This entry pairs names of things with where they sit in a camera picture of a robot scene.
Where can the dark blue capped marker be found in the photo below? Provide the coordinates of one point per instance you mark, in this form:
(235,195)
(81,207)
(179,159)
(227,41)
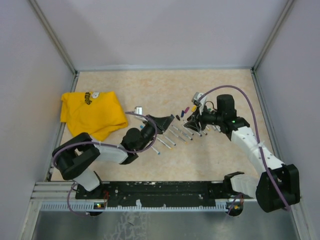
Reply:
(182,132)

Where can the yellow t-shirt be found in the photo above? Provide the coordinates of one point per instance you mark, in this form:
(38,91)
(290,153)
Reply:
(97,113)

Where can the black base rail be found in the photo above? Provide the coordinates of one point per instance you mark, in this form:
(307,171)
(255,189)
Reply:
(154,194)

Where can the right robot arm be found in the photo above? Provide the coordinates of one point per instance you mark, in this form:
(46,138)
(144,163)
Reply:
(278,184)

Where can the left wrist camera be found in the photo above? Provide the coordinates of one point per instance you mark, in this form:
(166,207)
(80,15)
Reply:
(138,110)

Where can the left corner aluminium post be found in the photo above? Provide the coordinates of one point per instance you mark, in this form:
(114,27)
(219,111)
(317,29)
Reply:
(52,35)

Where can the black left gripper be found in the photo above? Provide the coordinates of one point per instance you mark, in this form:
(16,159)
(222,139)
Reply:
(161,123)

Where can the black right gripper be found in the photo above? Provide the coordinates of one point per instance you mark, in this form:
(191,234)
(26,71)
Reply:
(193,125)

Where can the yellow capped clear pen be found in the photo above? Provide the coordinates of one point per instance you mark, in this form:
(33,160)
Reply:
(177,136)

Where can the right corner aluminium post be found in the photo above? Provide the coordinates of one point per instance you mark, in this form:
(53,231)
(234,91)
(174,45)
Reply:
(273,34)

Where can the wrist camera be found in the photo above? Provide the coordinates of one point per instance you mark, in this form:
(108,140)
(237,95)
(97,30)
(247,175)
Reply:
(199,100)
(138,110)

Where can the corner aluminium post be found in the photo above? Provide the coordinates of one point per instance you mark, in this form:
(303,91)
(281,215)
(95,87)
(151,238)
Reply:
(273,34)
(52,35)

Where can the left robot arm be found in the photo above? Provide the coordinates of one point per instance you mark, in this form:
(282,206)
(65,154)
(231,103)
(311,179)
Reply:
(73,158)

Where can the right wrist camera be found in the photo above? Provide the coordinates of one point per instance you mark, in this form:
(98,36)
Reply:
(199,100)

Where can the blue eraser-cap white marker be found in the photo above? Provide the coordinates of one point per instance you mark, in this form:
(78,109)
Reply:
(171,141)

